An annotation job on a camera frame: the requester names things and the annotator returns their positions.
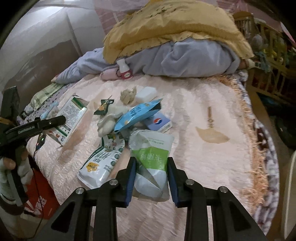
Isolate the dark green snack wrapper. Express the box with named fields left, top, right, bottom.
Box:
left=94, top=98, right=114, bottom=115

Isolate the white foam block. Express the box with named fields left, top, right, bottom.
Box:
left=134, top=86, right=158, bottom=103

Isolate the gloved left hand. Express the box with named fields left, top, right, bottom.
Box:
left=0, top=146, right=34, bottom=200

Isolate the grey-blue quilt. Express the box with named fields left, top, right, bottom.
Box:
left=54, top=38, right=241, bottom=84

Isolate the white green plastic pouch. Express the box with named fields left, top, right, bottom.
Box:
left=129, top=130, right=174, bottom=202

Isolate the white bottle pink label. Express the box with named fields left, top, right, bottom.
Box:
left=116, top=59, right=132, bottom=80

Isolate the white green medicine carton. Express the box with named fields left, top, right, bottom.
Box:
left=47, top=95, right=89, bottom=146

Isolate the white blue tablet box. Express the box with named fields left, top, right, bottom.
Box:
left=142, top=112, right=172, bottom=133

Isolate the patterned fringed blanket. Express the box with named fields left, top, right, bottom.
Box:
left=235, top=70, right=280, bottom=235

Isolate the blue snack bag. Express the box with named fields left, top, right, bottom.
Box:
left=114, top=98, right=162, bottom=133

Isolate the white milk powder bag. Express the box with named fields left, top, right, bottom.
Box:
left=77, top=133, right=125, bottom=189

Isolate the crumpled brown tissue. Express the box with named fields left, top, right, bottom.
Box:
left=120, top=87, right=137, bottom=105

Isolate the wooden baby crib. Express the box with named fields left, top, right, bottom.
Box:
left=232, top=10, right=296, bottom=105

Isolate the yellow blanket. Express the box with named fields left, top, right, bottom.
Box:
left=103, top=1, right=254, bottom=64

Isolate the red white carton box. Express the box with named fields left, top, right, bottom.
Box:
left=24, top=170, right=60, bottom=220

